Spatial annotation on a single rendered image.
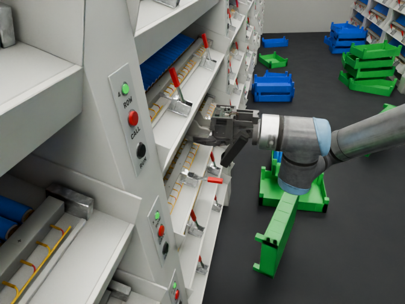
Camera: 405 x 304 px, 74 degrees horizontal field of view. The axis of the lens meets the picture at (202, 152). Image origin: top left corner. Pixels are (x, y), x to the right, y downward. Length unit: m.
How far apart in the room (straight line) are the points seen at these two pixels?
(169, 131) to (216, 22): 0.51
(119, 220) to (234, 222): 0.95
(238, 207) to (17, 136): 1.18
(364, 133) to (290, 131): 0.19
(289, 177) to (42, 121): 0.62
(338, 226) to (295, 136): 0.74
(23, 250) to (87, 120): 0.13
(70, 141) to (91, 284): 0.14
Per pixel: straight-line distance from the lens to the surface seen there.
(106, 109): 0.27
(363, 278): 1.21
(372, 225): 1.39
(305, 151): 0.68
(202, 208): 0.85
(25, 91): 0.21
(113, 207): 0.33
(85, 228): 0.34
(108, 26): 0.28
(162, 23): 0.40
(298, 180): 0.74
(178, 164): 0.65
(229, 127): 0.66
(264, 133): 0.65
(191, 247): 0.76
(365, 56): 2.60
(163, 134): 0.47
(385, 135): 0.73
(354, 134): 0.77
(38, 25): 0.25
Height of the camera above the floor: 0.97
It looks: 35 degrees down
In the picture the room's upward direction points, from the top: 5 degrees counter-clockwise
